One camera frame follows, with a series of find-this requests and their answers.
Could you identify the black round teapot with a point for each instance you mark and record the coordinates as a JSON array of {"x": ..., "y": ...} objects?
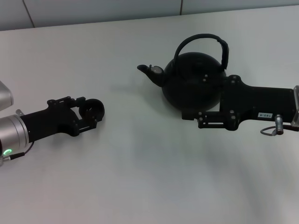
[{"x": 187, "y": 93}]

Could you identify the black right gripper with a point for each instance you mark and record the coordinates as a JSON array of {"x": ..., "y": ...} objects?
[{"x": 257, "y": 102}]

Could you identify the dark brown teacup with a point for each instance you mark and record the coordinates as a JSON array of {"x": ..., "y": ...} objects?
[{"x": 95, "y": 103}]

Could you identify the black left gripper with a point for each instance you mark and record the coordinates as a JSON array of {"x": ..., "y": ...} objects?
[{"x": 51, "y": 121}]

